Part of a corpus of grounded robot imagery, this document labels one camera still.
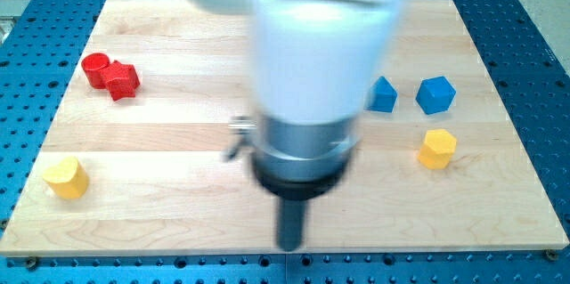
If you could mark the red star block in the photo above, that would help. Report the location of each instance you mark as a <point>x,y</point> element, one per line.
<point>121,80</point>

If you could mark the blue cube block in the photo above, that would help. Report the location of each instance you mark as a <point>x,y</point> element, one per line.
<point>435,95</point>

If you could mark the blue triangle block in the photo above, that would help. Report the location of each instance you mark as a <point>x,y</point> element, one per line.
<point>382,97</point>

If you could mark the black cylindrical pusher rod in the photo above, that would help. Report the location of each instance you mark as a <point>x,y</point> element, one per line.
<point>290,224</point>

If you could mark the yellow hexagon block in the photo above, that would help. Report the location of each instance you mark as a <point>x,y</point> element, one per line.
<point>437,149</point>

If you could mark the red cylinder block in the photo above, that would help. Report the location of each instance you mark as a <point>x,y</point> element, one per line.
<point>93,65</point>

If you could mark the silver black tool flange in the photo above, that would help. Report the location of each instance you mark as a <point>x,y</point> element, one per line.
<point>293,161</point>

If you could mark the yellow heart block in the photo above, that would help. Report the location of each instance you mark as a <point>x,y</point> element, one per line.
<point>68,179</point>

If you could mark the light wooden board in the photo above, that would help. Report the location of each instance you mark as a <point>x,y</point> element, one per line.
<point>159,186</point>

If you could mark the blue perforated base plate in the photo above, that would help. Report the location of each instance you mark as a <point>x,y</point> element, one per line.
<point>44,47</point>

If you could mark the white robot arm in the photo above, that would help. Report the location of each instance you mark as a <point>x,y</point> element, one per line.
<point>311,63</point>

